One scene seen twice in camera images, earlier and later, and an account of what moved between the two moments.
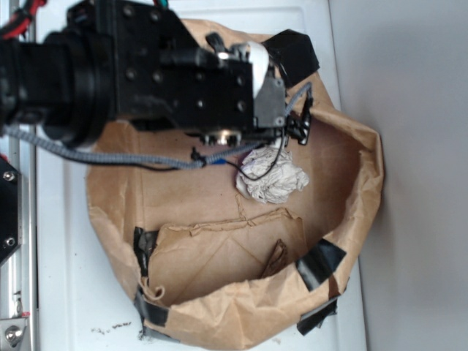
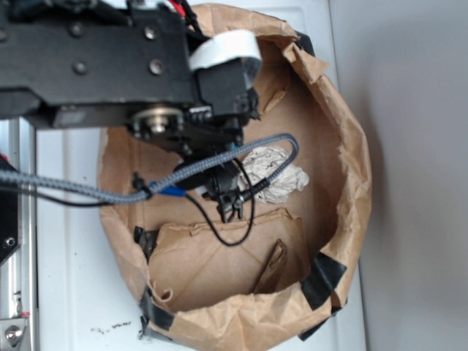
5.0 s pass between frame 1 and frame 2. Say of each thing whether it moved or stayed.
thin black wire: moved
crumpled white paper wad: stayed
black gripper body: moved
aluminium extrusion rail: stayed
